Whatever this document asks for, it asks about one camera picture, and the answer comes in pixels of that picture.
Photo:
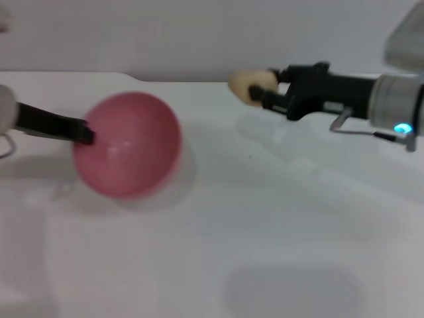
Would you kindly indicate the beige egg yolk pastry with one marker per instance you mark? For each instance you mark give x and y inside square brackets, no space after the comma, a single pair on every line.
[242,83]

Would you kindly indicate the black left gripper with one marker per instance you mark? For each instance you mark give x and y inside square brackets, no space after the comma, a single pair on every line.
[46,121]

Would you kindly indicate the pink plastic bowl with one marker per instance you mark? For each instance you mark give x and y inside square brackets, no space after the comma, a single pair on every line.
[132,149]

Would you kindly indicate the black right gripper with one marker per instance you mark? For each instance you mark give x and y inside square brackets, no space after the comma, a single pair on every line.
[318,89]

